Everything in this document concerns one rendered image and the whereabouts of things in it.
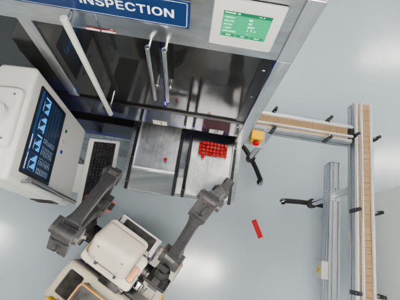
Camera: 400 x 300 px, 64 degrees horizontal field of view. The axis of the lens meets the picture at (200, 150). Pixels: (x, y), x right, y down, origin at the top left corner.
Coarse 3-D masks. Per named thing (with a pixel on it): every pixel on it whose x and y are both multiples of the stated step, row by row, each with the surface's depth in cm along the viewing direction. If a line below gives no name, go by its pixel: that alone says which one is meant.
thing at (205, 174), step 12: (192, 156) 199; (204, 156) 200; (228, 156) 201; (192, 168) 197; (204, 168) 198; (216, 168) 198; (228, 168) 198; (192, 180) 195; (204, 180) 195; (216, 180) 196; (192, 192) 192
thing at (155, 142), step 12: (144, 132) 202; (156, 132) 203; (168, 132) 203; (180, 132) 204; (144, 144) 200; (156, 144) 200; (168, 144) 201; (144, 156) 198; (156, 156) 198; (168, 156) 198; (144, 168) 195; (156, 168) 192; (168, 168) 196
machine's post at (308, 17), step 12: (312, 0) 89; (324, 0) 89; (300, 12) 94; (312, 12) 93; (300, 24) 98; (312, 24) 97; (288, 36) 104; (300, 36) 103; (288, 48) 109; (300, 48) 108; (276, 60) 117; (288, 60) 115; (276, 72) 124; (264, 84) 133; (276, 84) 132; (264, 96) 143; (252, 108) 156; (264, 108) 154; (252, 120) 168; (240, 132) 186
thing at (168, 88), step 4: (164, 48) 112; (164, 52) 112; (164, 56) 114; (164, 60) 116; (164, 64) 119; (164, 68) 122; (164, 72) 124; (164, 76) 127; (164, 80) 131; (168, 80) 132; (164, 84) 134; (168, 84) 134; (168, 88) 137; (168, 92) 140; (168, 96) 144; (168, 100) 147
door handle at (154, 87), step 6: (150, 42) 115; (150, 48) 112; (150, 54) 115; (150, 60) 118; (150, 66) 122; (150, 72) 126; (150, 78) 130; (156, 84) 148; (156, 90) 142; (156, 96) 146
